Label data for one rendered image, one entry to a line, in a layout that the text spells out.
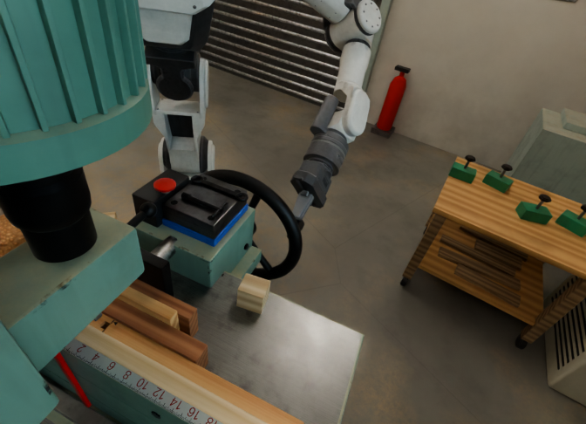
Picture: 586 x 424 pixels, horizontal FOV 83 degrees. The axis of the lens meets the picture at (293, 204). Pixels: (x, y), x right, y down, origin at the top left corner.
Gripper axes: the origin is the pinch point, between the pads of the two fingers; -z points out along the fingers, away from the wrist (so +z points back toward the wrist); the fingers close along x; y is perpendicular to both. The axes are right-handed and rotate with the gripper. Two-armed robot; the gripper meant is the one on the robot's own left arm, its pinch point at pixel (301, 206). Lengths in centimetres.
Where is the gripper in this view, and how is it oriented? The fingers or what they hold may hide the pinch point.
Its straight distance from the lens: 72.3
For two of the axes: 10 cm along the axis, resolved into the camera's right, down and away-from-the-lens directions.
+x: -3.3, -4.8, -8.1
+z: 4.1, -8.5, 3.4
